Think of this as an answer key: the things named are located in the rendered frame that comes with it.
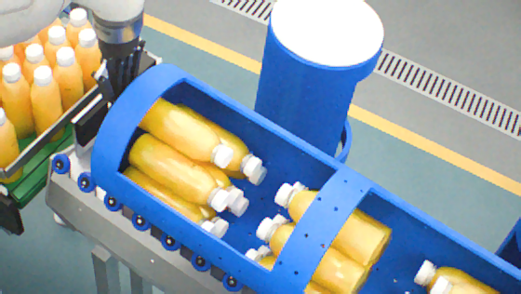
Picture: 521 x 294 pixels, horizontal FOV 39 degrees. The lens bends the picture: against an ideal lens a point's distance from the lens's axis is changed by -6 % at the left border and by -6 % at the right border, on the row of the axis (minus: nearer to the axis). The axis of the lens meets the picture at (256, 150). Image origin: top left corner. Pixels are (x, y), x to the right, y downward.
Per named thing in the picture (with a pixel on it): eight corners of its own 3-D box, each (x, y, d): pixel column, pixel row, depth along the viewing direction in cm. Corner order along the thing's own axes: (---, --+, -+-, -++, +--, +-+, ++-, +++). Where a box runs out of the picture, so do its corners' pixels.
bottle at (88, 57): (111, 93, 183) (109, 38, 168) (91, 110, 179) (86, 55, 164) (91, 78, 185) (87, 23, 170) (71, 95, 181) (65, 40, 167)
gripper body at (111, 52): (118, 6, 135) (118, 43, 142) (86, 33, 130) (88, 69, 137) (150, 24, 133) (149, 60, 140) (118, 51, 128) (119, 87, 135)
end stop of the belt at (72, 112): (8, 179, 159) (6, 171, 157) (6, 177, 159) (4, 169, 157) (125, 71, 181) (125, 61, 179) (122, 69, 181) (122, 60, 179)
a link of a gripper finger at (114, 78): (125, 58, 135) (120, 62, 134) (125, 100, 144) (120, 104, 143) (109, 48, 136) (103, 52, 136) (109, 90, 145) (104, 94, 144)
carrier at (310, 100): (253, 266, 244) (336, 244, 252) (295, 77, 175) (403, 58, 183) (225, 193, 260) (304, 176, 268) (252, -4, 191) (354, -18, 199)
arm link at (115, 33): (80, 7, 126) (82, 33, 130) (120, 31, 123) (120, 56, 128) (115, -20, 131) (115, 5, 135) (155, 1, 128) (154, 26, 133)
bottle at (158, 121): (139, 92, 144) (220, 140, 139) (157, 89, 151) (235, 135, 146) (126, 125, 146) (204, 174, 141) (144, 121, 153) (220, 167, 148)
